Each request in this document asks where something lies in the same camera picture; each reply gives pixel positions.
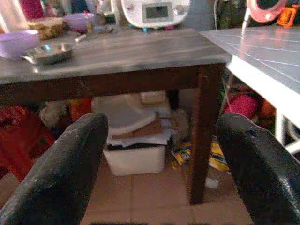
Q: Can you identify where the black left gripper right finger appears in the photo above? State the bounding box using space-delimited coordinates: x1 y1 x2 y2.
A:
216 112 300 225

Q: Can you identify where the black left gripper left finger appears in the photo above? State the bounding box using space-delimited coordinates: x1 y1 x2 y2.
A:
0 112 109 225

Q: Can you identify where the yellow and blue packet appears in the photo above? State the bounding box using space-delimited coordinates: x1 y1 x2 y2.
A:
171 135 230 173

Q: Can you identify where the red plastic stool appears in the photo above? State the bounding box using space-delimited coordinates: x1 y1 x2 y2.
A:
0 105 56 182

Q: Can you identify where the pink cloth bundle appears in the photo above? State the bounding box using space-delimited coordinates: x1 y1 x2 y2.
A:
224 92 257 120

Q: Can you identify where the white plastic storage box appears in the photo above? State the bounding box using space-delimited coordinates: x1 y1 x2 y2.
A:
102 143 166 177

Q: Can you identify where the white table with grey top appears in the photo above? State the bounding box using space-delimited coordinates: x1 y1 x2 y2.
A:
199 25 300 155

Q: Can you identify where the steel plate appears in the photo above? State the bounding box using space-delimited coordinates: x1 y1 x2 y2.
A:
21 42 76 66

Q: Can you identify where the large purple plastic bowl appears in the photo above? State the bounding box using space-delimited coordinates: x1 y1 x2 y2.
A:
0 30 41 60

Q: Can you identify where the dark wooden table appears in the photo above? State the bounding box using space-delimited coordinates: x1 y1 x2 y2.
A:
0 28 233 205

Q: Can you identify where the patterned yellow container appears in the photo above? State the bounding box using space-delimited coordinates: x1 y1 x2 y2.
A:
27 16 65 40

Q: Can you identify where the small purple plastic bowl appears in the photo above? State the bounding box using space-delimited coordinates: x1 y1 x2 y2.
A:
63 13 96 32

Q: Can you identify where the orange black tool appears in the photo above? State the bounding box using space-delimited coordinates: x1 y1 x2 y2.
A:
277 4 300 28

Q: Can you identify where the pink round device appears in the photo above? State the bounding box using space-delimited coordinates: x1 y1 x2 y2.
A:
246 0 288 23

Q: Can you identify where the white kitchen appliance with display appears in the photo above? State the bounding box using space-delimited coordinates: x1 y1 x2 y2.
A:
120 0 191 30

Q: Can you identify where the white cable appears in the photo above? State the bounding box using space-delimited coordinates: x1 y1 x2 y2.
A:
240 8 250 36

